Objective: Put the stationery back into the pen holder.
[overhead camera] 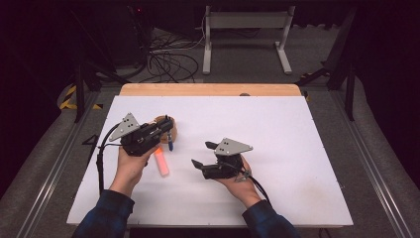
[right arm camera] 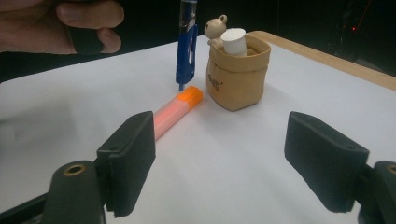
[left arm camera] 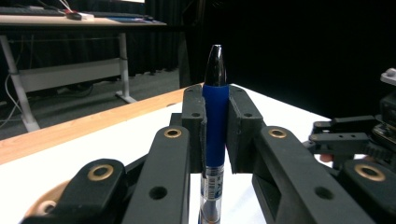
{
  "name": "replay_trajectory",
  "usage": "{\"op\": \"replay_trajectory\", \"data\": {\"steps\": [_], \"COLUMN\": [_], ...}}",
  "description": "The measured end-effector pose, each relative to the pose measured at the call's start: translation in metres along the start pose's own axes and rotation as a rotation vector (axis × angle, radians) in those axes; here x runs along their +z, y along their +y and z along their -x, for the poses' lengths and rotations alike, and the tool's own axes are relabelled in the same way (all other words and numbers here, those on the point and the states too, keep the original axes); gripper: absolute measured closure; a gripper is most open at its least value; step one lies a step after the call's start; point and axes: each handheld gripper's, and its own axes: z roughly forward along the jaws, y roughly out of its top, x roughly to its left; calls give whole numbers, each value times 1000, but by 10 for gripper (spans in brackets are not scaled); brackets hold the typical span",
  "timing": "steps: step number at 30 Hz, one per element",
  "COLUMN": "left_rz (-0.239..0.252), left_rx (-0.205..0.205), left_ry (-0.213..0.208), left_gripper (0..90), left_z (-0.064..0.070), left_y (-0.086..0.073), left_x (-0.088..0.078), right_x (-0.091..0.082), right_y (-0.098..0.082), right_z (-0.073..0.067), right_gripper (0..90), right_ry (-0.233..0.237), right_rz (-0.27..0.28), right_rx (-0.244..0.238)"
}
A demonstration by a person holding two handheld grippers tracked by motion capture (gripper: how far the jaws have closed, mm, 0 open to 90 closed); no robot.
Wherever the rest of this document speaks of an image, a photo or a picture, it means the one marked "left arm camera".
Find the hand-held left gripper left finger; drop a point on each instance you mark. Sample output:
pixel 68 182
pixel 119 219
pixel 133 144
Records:
pixel 165 174

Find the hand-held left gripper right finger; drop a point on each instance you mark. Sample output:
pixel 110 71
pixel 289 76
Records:
pixel 286 174

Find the blue pen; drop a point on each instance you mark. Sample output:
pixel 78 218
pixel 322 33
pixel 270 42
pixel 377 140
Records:
pixel 215 124

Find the white mat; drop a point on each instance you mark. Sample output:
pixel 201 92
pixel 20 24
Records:
pixel 93 146

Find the black curtain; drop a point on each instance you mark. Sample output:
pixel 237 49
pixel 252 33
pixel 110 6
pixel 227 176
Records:
pixel 311 46

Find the blue desk pad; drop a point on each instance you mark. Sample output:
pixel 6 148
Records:
pixel 130 20

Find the small white box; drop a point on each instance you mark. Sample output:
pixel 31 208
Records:
pixel 85 16

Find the black keyboard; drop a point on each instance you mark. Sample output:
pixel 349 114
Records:
pixel 28 11

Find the white metal frame desk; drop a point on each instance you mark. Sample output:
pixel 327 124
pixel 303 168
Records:
pixel 68 74

